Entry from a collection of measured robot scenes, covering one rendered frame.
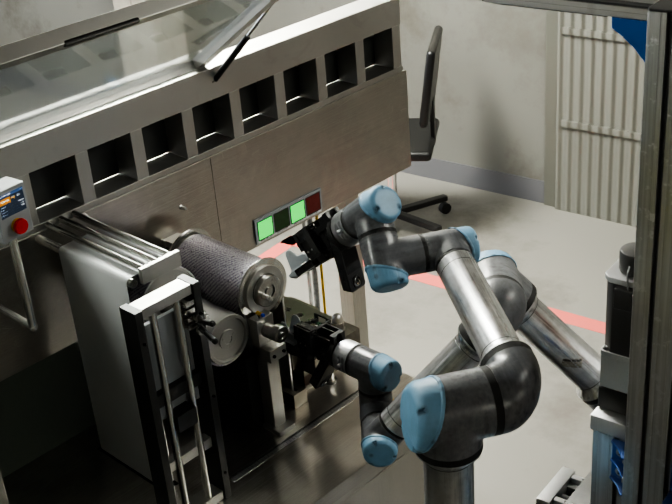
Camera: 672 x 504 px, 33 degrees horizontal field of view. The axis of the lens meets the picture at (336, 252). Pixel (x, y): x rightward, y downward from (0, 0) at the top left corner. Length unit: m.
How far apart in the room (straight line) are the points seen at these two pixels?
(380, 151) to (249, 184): 0.51
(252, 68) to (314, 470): 1.00
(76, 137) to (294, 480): 0.89
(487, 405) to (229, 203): 1.24
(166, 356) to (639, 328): 0.94
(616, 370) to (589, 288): 2.94
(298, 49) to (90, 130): 0.65
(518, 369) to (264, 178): 1.26
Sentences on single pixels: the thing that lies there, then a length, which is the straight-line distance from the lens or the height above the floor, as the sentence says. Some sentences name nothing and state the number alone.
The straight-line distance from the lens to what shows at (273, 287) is 2.57.
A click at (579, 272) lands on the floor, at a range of 5.14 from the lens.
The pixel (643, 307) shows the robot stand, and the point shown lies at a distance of 1.89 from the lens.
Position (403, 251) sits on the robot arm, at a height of 1.51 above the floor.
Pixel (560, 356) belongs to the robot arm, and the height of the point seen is 1.13.
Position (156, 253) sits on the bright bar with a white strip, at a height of 1.44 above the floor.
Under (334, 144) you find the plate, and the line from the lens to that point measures 3.11.
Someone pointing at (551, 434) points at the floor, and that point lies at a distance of 4.15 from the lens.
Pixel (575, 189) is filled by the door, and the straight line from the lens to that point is 5.61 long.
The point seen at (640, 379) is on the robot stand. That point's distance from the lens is 1.96.
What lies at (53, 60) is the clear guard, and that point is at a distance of 2.12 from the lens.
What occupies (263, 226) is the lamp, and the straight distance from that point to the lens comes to 2.98.
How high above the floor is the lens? 2.51
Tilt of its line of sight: 28 degrees down
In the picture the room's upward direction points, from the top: 5 degrees counter-clockwise
